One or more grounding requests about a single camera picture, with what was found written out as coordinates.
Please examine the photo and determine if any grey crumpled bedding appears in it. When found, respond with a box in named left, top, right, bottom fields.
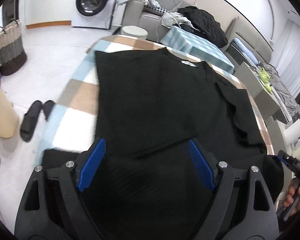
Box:
left=258, top=62, right=300, bottom=123

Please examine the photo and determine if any black slipper near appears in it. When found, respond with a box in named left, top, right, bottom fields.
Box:
left=20, top=100, right=43, bottom=142

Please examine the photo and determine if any light blue checkered cloth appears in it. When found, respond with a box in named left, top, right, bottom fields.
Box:
left=160, top=26, right=235, bottom=74

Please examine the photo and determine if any white washing machine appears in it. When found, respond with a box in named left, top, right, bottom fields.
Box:
left=71, top=0, right=116, bottom=29

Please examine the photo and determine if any beige waste bin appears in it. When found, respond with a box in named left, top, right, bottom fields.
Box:
left=0, top=83, right=19, bottom=138

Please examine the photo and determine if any checkered table cloth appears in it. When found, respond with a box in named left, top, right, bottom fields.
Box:
left=36, top=35, right=282, bottom=175

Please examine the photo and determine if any black slipper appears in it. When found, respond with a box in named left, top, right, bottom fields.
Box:
left=20, top=100, right=43, bottom=142
left=43, top=100, right=55, bottom=121

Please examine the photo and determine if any black knit sweater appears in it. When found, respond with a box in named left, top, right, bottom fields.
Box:
left=40, top=48, right=283, bottom=239

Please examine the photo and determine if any person right hand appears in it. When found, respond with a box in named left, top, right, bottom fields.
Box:
left=282, top=177, right=300, bottom=217

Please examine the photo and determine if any black jacket on sofa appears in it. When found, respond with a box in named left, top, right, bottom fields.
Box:
left=178, top=6, right=228, bottom=48

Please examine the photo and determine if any yellow green toy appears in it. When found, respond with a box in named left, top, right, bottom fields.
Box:
left=258, top=68, right=272, bottom=93

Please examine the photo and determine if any white cabinet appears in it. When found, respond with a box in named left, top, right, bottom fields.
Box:
left=24, top=0, right=74, bottom=29

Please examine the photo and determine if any grey sofa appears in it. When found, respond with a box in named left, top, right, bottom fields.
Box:
left=121, top=0, right=191, bottom=42

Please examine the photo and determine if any woven laundry basket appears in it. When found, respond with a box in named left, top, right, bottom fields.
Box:
left=0, top=18, right=27, bottom=76

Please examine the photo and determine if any black slipper far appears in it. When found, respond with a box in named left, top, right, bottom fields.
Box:
left=43, top=100, right=55, bottom=121

